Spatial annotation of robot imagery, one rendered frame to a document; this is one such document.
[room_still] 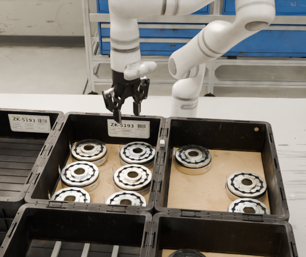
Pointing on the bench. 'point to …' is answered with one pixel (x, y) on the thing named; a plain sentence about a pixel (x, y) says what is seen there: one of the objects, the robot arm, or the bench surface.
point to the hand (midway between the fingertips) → (127, 113)
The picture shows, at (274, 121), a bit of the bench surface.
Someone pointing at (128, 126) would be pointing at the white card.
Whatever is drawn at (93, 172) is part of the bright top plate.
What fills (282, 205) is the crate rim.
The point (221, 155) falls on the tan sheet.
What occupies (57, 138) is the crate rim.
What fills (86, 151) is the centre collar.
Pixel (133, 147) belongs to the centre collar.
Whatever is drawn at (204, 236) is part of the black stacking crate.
